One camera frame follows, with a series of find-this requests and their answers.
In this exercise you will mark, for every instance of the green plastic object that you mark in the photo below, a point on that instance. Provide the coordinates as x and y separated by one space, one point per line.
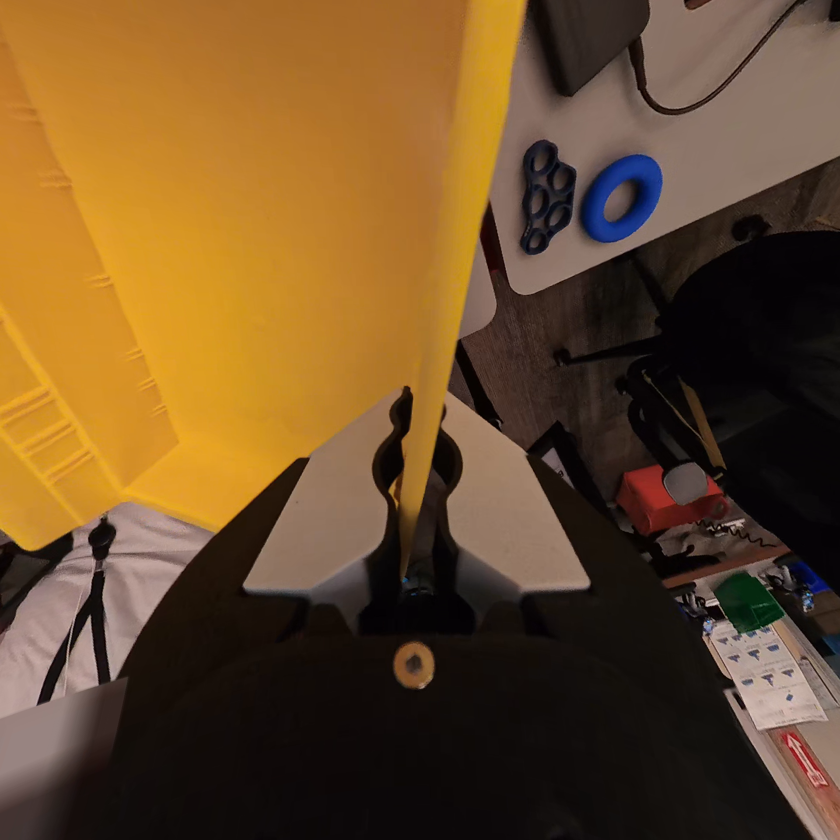
748 604

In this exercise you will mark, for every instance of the red box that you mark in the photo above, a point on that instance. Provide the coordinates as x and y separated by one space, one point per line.
643 499

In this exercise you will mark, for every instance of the sheet with blue figures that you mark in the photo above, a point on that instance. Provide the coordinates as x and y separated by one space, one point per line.
768 676

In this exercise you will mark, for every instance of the dark grey box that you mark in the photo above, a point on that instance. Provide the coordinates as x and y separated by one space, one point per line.
590 39

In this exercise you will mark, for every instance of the black office chair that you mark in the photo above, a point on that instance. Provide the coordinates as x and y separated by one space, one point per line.
754 361

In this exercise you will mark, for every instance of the red arrow label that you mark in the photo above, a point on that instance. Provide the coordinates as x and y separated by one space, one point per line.
804 761

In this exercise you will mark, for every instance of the white flat panel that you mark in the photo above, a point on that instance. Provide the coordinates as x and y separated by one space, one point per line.
52 754

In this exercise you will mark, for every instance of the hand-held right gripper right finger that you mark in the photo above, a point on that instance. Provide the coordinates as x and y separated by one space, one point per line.
505 518

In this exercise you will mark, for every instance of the dark blue finger stretcher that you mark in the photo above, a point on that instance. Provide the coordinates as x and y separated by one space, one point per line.
548 190

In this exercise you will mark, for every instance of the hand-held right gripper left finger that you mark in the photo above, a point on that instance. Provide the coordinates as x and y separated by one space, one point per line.
328 525

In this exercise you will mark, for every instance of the yellow plastic box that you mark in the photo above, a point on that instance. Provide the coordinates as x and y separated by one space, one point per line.
262 197

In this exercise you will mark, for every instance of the person's white garment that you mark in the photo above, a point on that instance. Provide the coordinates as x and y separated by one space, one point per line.
151 577

